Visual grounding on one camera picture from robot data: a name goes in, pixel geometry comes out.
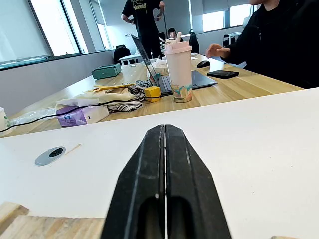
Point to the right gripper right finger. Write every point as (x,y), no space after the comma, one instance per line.
(189,179)

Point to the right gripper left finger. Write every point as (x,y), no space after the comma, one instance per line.
(139,179)

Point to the small wooden stick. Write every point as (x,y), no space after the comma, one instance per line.
(72,149)

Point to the striped T-shirt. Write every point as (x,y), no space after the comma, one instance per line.
(124,104)

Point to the yellow box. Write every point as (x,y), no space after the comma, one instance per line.
(152,93)

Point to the purple tissue pack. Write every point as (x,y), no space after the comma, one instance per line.
(79,115)

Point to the cream cloth bag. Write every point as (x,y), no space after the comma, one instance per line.
(117,94)

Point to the wooden seat board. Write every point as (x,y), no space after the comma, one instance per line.
(52,227)

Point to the grey open laptop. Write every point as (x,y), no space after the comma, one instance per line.
(162,79)

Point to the pink tumbler with lid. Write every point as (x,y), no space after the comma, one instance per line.
(179,69)

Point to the black smartphone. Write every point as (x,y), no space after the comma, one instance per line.
(222,74)

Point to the wooden bar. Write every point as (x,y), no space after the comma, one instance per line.
(11,210)
(284,237)

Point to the green box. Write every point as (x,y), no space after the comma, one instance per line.
(106,71)

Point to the tissue box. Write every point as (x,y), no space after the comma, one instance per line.
(160,66)

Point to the black computer mouse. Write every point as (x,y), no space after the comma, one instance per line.
(203,64)

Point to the clear plastic bag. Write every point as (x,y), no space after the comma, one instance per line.
(32,115)

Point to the black office chair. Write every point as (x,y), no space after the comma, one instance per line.
(194,41)
(121,53)

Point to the person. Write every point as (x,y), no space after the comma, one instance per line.
(145,22)
(172,33)
(281,42)

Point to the white plastic bottle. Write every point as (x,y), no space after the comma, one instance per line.
(3,119)

